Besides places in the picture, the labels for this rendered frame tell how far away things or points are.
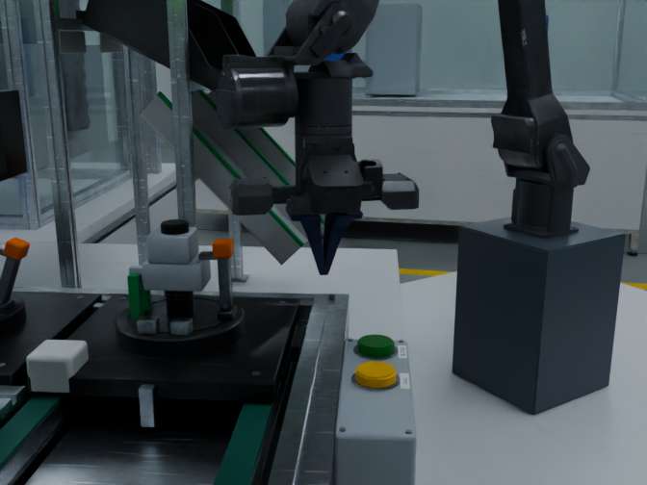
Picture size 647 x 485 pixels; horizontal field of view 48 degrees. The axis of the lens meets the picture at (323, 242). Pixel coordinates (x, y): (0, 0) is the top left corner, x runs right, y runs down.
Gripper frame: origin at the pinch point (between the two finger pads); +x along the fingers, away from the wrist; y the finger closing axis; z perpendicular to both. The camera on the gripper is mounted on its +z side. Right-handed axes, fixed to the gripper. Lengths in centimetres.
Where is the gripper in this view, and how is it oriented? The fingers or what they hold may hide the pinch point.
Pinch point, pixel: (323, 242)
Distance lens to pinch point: 75.5
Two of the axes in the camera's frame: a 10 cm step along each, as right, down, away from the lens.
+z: 1.6, 2.6, -9.5
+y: 9.9, -0.4, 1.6
